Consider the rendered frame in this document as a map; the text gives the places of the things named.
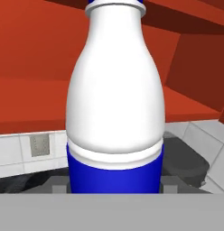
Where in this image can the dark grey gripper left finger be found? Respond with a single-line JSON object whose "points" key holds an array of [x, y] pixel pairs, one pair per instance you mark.
{"points": [[58, 184]]}

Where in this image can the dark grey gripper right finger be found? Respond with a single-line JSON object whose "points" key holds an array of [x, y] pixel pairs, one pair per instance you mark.
{"points": [[170, 184]]}

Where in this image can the white and blue water bottle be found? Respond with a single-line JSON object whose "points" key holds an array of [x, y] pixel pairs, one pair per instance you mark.
{"points": [[115, 99]]}

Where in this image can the dark grey rounded object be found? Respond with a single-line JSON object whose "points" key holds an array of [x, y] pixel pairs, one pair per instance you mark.
{"points": [[183, 159]]}

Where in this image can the grey wall socket plate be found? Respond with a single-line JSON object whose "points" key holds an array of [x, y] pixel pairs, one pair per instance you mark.
{"points": [[39, 145]]}

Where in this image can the red open wall cabinet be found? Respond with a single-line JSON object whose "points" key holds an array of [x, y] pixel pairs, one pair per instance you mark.
{"points": [[32, 75]]}

